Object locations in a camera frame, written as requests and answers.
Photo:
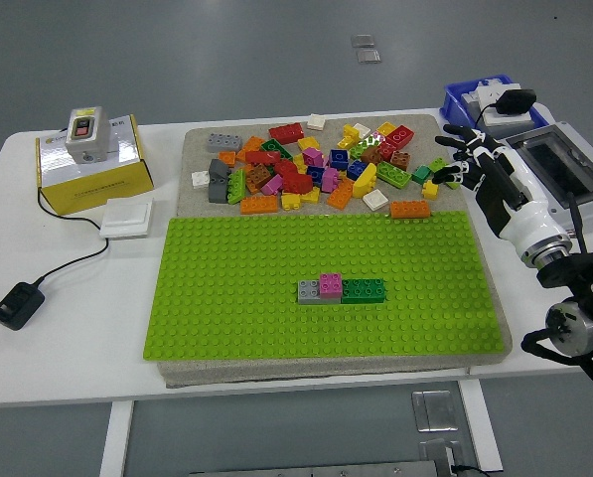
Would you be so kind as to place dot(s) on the small yellow toy brick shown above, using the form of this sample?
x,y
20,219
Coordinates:
x,y
429,191

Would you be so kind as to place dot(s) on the long red toy brick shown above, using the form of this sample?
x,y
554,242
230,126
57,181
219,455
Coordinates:
x,y
262,157

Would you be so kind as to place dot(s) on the white wall switch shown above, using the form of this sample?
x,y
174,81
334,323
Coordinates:
x,y
126,218

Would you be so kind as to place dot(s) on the blue toy brick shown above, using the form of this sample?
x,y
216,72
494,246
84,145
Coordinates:
x,y
357,170
339,159
316,175

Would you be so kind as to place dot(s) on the white table leg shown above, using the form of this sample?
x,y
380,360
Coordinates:
x,y
482,427
116,442

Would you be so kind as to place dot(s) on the white square toy brick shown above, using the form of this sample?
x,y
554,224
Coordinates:
x,y
375,200

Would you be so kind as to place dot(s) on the black charger plug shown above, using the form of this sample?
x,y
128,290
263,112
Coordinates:
x,y
515,101

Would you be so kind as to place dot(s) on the small metal floor plate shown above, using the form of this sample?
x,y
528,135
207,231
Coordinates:
x,y
369,55
363,41

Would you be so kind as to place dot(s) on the brown toy brick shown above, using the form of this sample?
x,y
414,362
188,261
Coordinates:
x,y
400,160
370,156
258,175

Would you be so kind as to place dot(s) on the small orange toy brick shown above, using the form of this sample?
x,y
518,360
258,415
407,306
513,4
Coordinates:
x,y
227,158

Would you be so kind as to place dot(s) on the lime green studded baseplate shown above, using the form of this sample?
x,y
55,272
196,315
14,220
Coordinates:
x,y
246,323

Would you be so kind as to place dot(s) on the yellow cardboard box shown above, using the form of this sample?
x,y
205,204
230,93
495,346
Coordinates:
x,y
97,191

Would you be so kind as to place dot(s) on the grey-brown foam mat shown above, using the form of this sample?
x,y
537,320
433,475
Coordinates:
x,y
196,204

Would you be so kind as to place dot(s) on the yellow curved toy brick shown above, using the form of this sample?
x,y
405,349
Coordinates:
x,y
365,181

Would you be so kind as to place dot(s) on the white power socket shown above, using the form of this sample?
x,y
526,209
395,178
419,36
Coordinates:
x,y
489,94

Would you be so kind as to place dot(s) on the grey metal base bar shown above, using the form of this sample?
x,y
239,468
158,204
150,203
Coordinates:
x,y
326,471

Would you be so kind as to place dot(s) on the grey sloped toy brick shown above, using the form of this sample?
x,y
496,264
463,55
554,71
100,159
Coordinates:
x,y
219,170

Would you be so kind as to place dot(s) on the blue plastic bin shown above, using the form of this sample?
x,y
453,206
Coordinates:
x,y
455,102

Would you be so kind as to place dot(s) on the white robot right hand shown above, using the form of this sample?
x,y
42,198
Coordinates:
x,y
524,218

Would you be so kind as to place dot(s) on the grey square toy brick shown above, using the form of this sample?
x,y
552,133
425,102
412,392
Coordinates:
x,y
308,293

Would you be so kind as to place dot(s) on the pink square toy brick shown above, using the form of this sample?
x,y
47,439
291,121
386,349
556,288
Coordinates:
x,y
331,287

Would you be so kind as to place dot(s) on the black power adapter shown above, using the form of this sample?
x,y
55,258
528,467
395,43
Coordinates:
x,y
17,307

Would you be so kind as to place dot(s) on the long grey toy brick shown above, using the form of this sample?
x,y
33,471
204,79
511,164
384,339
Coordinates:
x,y
223,142

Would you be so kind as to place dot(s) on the grey electrical enclosure box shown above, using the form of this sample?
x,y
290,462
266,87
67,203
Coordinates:
x,y
564,159

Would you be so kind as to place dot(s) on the long dark green toy brick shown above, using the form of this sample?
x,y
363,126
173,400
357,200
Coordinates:
x,y
364,290

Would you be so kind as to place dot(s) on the long orange toy brick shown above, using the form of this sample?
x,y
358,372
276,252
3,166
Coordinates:
x,y
410,209
259,204

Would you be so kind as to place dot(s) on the grey push-button switch box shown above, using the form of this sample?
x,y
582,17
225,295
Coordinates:
x,y
85,136

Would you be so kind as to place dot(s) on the small white toy brick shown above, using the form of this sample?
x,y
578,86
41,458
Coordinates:
x,y
199,179
362,130
316,121

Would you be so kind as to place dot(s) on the small dark green toy brick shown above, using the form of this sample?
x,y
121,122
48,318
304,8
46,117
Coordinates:
x,y
421,174

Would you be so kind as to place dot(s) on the long lime green toy brick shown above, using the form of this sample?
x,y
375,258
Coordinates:
x,y
437,164

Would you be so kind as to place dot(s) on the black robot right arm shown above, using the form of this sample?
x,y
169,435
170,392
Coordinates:
x,y
574,278

